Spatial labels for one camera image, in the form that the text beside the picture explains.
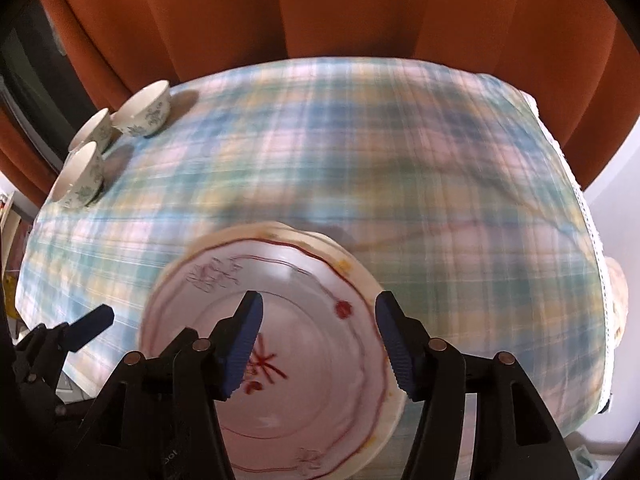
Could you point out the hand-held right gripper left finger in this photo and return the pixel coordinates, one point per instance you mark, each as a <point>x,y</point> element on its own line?
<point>245,342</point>

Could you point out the plaid tablecloth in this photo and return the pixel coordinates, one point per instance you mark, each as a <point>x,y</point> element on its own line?
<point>375,160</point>

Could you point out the narrow orange curtain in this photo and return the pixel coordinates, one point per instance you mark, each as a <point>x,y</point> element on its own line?
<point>20,165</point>

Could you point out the dark glass window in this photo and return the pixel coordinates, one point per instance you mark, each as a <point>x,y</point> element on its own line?
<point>30,75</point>

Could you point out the scalloped yellow flower plate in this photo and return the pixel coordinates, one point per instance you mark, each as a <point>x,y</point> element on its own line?
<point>300,231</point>

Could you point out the wide orange curtain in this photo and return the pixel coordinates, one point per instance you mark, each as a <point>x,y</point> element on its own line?
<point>350,10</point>

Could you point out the round yellow flower plate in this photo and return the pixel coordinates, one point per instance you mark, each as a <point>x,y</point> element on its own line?
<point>357,275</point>

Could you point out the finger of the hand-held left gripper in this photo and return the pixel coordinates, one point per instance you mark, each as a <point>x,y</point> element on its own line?
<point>92,325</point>

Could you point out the white floral ceramic bowl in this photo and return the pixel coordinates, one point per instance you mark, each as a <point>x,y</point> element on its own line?
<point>97,132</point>
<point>145,112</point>
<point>80,180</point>

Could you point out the small red print plate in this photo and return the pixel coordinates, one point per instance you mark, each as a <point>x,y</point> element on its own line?
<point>305,330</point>

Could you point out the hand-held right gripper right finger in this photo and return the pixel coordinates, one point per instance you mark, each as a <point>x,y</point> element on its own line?
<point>397,355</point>

